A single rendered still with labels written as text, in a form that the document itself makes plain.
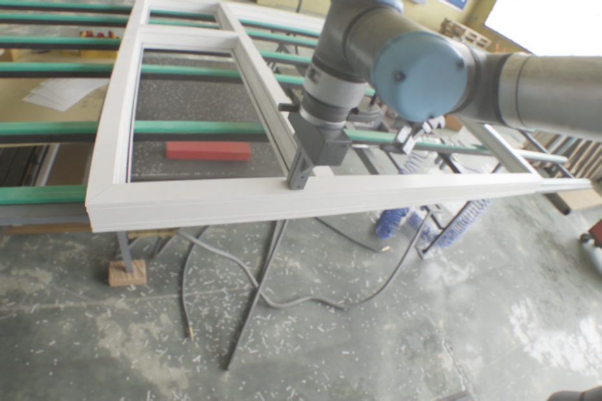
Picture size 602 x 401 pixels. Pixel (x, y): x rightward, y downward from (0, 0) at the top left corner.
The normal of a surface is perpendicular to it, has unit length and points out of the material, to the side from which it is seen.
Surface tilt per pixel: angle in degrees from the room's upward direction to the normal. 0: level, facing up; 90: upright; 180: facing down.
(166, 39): 90
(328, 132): 0
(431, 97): 90
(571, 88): 88
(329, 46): 90
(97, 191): 0
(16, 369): 0
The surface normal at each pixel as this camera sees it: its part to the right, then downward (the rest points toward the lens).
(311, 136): -0.90, 0.04
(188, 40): 0.34, 0.72
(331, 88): -0.28, 0.60
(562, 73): -0.85, -0.24
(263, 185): 0.29, -0.69
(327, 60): -0.57, 0.43
